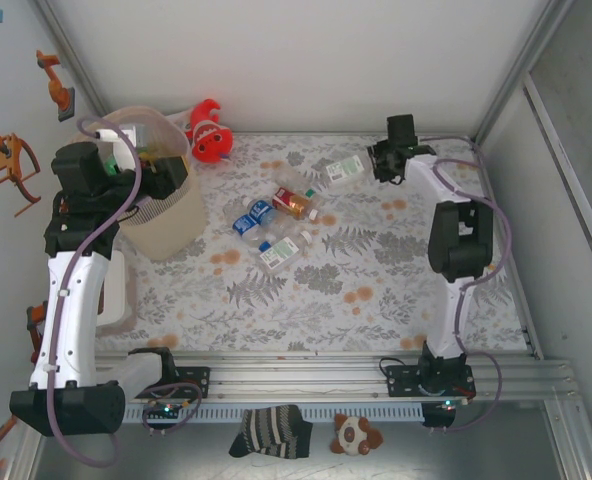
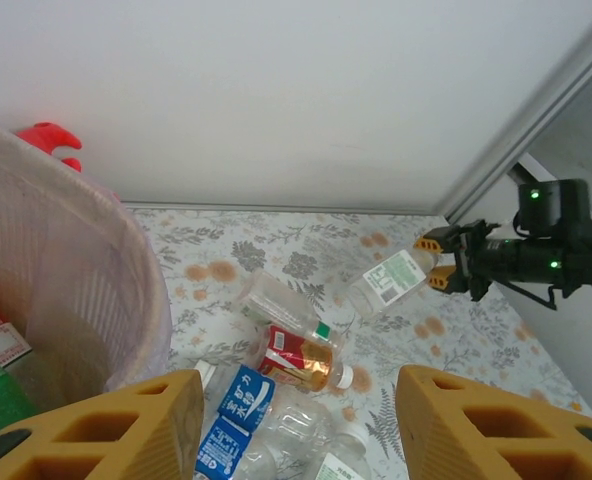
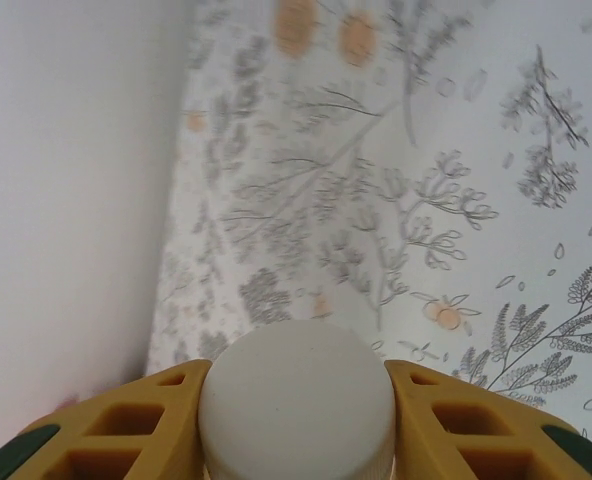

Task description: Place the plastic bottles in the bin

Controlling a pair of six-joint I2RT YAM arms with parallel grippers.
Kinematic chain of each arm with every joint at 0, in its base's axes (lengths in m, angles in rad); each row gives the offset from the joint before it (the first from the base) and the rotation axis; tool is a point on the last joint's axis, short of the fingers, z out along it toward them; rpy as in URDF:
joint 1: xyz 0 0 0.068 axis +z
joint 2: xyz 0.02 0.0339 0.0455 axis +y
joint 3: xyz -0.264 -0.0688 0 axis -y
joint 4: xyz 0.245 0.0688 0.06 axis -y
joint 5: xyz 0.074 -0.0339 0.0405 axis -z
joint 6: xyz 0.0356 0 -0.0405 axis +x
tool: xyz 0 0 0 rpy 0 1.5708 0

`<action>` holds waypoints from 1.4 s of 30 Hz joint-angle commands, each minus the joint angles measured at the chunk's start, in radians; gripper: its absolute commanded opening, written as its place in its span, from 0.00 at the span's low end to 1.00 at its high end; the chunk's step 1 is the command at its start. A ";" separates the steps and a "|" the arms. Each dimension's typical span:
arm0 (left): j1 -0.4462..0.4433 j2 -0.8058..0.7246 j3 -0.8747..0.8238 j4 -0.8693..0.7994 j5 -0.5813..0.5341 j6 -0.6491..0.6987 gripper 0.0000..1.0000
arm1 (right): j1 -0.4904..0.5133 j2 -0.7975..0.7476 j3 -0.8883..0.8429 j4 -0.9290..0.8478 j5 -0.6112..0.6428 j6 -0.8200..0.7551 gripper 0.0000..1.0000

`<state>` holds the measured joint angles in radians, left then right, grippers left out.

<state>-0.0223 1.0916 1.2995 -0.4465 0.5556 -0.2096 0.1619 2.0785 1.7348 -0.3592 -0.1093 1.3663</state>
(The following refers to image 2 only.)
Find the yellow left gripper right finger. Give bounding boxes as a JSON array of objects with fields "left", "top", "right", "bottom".
[{"left": 394, "top": 364, "right": 592, "bottom": 480}]

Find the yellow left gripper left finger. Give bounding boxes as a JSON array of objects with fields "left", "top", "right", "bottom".
[{"left": 0, "top": 368, "right": 207, "bottom": 480}]

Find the white green label bottle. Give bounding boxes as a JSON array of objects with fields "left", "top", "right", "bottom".
[
  {"left": 315, "top": 424, "right": 373, "bottom": 480},
  {"left": 346, "top": 248, "right": 440, "bottom": 317}
]

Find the blue label water bottle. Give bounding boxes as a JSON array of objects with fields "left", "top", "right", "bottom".
[
  {"left": 193, "top": 415, "right": 277, "bottom": 480},
  {"left": 191, "top": 359, "right": 277, "bottom": 431}
]

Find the clear crushed bottle blue cap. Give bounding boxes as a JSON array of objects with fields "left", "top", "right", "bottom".
[{"left": 253, "top": 392, "right": 337, "bottom": 480}]

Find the clear crushed bottle green cap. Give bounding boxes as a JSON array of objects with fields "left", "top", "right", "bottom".
[{"left": 233, "top": 269, "right": 346, "bottom": 351}]

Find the red label tea bottle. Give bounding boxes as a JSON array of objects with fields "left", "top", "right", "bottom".
[{"left": 254, "top": 323, "right": 356, "bottom": 394}]

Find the pink plastic basket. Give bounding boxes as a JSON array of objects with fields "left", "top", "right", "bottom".
[{"left": 0, "top": 117, "right": 173, "bottom": 409}]

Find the floral tablecloth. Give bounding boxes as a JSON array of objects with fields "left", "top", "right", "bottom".
[{"left": 120, "top": 207, "right": 592, "bottom": 480}]

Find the red fish plush toy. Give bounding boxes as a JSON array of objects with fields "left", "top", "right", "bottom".
[{"left": 14, "top": 121, "right": 85, "bottom": 174}]

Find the aluminium frame post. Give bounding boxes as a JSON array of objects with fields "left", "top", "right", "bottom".
[{"left": 435, "top": 7, "right": 592, "bottom": 226}]

